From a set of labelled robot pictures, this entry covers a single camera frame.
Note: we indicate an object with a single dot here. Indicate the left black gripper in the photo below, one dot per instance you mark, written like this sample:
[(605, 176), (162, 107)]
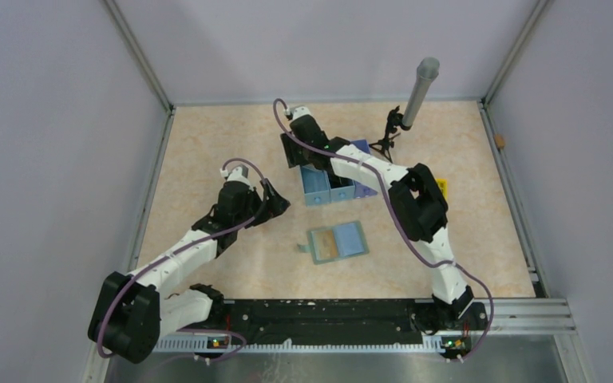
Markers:
[(274, 206)]

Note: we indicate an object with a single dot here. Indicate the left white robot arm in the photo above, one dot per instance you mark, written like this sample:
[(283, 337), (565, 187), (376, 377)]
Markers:
[(135, 310)]

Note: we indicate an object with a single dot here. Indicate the gold credit card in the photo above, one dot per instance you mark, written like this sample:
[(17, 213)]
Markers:
[(325, 245)]

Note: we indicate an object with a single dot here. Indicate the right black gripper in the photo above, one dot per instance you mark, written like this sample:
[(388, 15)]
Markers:
[(289, 147)]

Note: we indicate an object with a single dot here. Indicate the coloured toy brick block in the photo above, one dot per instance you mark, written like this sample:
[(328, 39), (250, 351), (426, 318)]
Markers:
[(443, 187)]

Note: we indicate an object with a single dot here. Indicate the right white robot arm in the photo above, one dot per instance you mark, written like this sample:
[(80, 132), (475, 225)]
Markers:
[(416, 204)]

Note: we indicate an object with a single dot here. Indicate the light blue card tray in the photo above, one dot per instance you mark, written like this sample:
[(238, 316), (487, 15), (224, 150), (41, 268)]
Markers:
[(316, 186)]

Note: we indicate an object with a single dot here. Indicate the middle blue card tray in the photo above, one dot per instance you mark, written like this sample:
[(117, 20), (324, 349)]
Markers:
[(341, 189)]

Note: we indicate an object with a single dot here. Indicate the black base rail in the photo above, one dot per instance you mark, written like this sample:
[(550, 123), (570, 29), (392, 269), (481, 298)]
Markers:
[(340, 322)]

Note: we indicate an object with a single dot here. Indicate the grey cylinder on tripod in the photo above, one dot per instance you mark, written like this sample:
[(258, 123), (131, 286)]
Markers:
[(426, 73)]

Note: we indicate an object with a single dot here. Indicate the small brown wall piece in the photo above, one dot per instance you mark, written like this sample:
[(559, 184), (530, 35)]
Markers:
[(499, 141)]

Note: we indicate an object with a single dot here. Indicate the green leather card holder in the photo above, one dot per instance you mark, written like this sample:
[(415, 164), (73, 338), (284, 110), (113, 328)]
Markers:
[(350, 238)]

